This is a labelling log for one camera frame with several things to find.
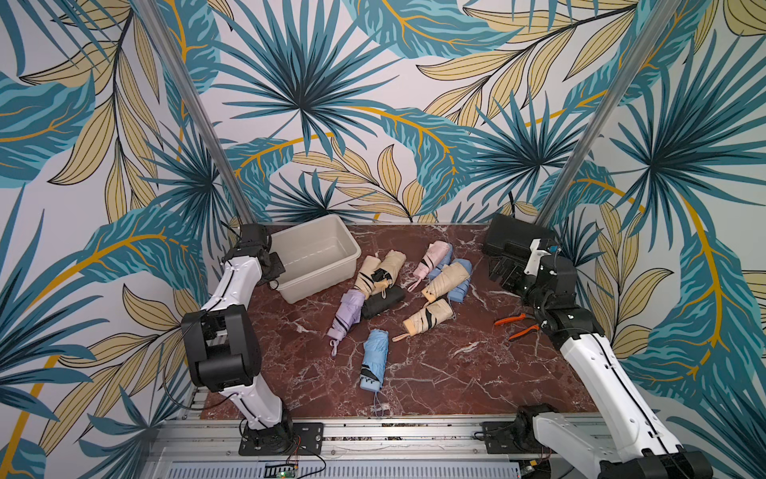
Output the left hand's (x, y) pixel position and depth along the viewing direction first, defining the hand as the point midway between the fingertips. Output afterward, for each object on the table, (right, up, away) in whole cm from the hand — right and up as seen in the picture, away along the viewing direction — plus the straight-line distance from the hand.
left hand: (271, 273), depth 90 cm
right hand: (+65, +3, -13) cm, 67 cm away
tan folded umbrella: (+55, -2, +7) cm, 56 cm away
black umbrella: (+32, -10, +3) cm, 33 cm away
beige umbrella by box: (+28, -3, +8) cm, 29 cm away
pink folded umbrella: (+52, +6, +13) cm, 54 cm away
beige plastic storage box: (+9, +6, +20) cm, 22 cm away
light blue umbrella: (+32, -24, -7) cm, 40 cm away
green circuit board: (+9, -46, -19) cm, 51 cm away
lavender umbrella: (+23, -12, 0) cm, 26 cm away
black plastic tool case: (+81, +12, +22) cm, 85 cm away
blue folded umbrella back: (+59, -7, +8) cm, 60 cm away
